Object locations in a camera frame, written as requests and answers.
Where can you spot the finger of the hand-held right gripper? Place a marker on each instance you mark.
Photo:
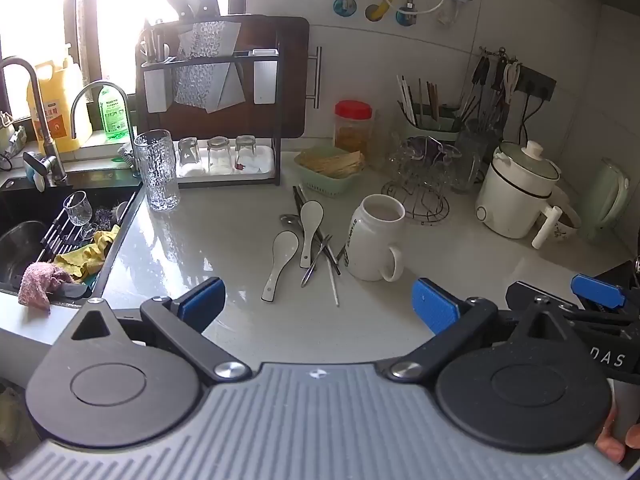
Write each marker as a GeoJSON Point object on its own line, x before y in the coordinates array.
{"type": "Point", "coordinates": [597, 291]}
{"type": "Point", "coordinates": [525, 299]}

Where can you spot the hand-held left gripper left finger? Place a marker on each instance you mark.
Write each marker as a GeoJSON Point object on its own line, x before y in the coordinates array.
{"type": "Point", "coordinates": [202, 302]}

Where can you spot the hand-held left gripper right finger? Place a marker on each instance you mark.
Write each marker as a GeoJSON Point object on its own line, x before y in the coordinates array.
{"type": "Point", "coordinates": [435, 305]}

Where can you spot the white ceramic mug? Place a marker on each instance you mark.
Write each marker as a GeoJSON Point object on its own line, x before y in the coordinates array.
{"type": "Point", "coordinates": [372, 245]}

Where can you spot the white ceramic spoon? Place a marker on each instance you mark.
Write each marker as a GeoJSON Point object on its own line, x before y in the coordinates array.
{"type": "Point", "coordinates": [311, 220]}
{"type": "Point", "coordinates": [282, 255]}

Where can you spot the white chopstick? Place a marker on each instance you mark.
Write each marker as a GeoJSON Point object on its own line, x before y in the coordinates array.
{"type": "Point", "coordinates": [333, 285]}

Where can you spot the silver metal spoon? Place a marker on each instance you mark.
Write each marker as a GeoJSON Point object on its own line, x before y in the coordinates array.
{"type": "Point", "coordinates": [289, 220]}

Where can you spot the bunch of slim cooking utensils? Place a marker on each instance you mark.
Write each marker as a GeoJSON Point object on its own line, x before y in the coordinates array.
{"type": "Point", "coordinates": [480, 115]}

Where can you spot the row of hanging utensils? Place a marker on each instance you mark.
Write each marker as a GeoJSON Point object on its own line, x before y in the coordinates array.
{"type": "Point", "coordinates": [492, 87]}

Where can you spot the person's right hand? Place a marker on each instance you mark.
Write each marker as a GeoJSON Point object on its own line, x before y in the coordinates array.
{"type": "Point", "coordinates": [611, 447]}

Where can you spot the floral ceramic bowl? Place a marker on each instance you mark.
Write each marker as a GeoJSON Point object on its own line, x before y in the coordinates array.
{"type": "Point", "coordinates": [567, 220]}

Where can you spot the green electric kettle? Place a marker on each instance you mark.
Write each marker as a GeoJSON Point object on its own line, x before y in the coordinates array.
{"type": "Point", "coordinates": [605, 200]}

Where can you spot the white electric pot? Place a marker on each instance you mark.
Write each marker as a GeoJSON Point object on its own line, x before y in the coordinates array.
{"type": "Point", "coordinates": [515, 195]}

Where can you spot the yellow cloth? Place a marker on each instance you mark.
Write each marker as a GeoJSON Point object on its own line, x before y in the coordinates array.
{"type": "Point", "coordinates": [92, 252]}

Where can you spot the textured glass pitcher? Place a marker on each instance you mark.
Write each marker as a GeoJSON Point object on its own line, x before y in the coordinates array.
{"type": "Point", "coordinates": [467, 160]}
{"type": "Point", "coordinates": [157, 175]}

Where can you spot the crystal stemmed glass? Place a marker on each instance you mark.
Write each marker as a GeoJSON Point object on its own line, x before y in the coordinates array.
{"type": "Point", "coordinates": [400, 160]}
{"type": "Point", "coordinates": [450, 165]}
{"type": "Point", "coordinates": [430, 167]}

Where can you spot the clear drinking glass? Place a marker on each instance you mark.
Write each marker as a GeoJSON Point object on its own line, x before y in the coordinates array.
{"type": "Point", "coordinates": [218, 155]}
{"type": "Point", "coordinates": [188, 157]}
{"type": "Point", "coordinates": [245, 152]}

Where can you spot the white tray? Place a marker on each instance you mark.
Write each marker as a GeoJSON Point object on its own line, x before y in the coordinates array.
{"type": "Point", "coordinates": [265, 165]}

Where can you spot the roll-up sink rack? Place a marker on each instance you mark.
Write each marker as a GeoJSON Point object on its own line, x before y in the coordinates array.
{"type": "Point", "coordinates": [62, 235]}

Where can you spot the wine glass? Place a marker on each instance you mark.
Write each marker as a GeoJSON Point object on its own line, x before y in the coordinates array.
{"type": "Point", "coordinates": [79, 207]}

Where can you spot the purple cup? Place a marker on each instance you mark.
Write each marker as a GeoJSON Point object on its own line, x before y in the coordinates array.
{"type": "Point", "coordinates": [425, 147]}

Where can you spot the pink cloth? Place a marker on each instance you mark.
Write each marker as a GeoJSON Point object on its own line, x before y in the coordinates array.
{"type": "Point", "coordinates": [42, 282]}

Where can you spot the green plastic basket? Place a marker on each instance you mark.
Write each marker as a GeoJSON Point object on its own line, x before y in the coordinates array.
{"type": "Point", "coordinates": [325, 186]}

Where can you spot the clear tall glass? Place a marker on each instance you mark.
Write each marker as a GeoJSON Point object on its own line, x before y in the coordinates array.
{"type": "Point", "coordinates": [386, 140]}

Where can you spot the steel pot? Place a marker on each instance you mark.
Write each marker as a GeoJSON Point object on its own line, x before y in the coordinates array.
{"type": "Point", "coordinates": [20, 255]}

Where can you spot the red lid plastic jar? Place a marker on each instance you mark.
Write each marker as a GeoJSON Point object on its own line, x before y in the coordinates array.
{"type": "Point", "coordinates": [354, 130]}

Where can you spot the green detergent bottle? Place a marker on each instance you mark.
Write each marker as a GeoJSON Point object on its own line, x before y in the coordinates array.
{"type": "Point", "coordinates": [114, 117]}

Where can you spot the bundle of assorted chopsticks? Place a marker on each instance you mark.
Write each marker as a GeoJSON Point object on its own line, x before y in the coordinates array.
{"type": "Point", "coordinates": [415, 100]}

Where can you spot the black sink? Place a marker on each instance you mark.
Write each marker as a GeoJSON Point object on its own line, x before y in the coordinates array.
{"type": "Point", "coordinates": [20, 200]}

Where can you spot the patterned kitchen knife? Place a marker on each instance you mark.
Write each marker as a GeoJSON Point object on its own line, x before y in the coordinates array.
{"type": "Point", "coordinates": [205, 40]}
{"type": "Point", "coordinates": [227, 90]}

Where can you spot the dark power strip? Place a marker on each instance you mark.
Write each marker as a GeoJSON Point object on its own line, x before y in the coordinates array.
{"type": "Point", "coordinates": [537, 82]}

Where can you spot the white rack holder box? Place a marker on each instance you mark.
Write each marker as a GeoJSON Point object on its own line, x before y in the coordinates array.
{"type": "Point", "coordinates": [265, 77]}
{"type": "Point", "coordinates": [157, 90]}

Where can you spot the dark gooseneck faucet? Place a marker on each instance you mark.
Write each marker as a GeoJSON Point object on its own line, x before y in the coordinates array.
{"type": "Point", "coordinates": [48, 140]}

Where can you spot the chrome faucet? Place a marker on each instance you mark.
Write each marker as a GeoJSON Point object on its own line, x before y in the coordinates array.
{"type": "Point", "coordinates": [74, 115]}

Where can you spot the yellow oil jug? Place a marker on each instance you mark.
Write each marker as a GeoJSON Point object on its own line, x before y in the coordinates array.
{"type": "Point", "coordinates": [57, 120]}

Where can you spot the black metal rack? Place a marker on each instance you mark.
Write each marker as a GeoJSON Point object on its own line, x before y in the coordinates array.
{"type": "Point", "coordinates": [210, 59]}

